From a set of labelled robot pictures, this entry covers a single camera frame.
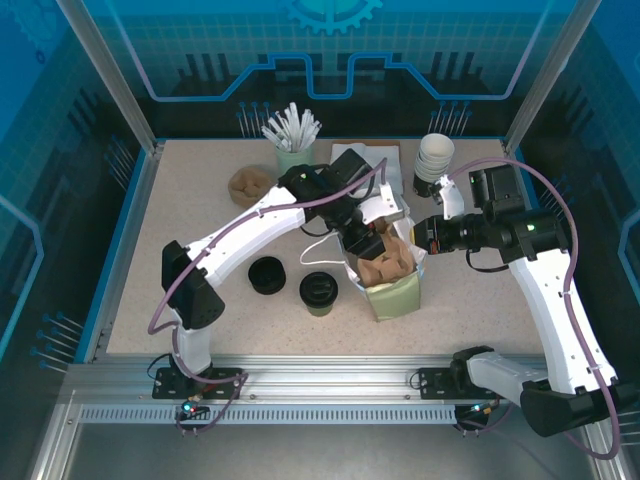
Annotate black cup lids stack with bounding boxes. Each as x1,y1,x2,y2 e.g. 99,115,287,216
248,254,289,296

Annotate white paper napkins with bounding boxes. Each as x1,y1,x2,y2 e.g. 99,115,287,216
330,143,404,197

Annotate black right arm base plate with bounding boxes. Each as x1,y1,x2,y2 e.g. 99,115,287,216
417,367,510,401

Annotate aluminium frame post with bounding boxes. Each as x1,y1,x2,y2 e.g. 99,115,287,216
501,0,604,155
55,0,167,155

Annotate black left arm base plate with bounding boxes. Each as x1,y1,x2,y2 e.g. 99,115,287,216
152,367,245,401

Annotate brown pulp cup carrier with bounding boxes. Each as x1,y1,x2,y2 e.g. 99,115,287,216
355,230,419,290
227,164,275,207

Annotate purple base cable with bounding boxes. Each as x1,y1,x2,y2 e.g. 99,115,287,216
172,367,249,437
452,389,516,439

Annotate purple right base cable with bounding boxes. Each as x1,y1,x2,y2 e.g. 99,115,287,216
452,389,516,439

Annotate slotted metal cable duct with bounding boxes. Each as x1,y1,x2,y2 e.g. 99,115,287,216
78,403,474,427

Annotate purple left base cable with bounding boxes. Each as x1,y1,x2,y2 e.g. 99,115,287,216
172,367,249,437

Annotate aluminium mounting rail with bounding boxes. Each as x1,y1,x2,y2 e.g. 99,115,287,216
64,353,601,404

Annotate green paper takeout bag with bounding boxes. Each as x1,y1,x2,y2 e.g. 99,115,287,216
299,214,429,325

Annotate green straw holder cup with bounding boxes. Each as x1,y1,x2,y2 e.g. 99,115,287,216
275,141,317,174

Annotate black plastic cup lid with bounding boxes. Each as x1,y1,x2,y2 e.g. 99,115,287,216
298,271,341,307

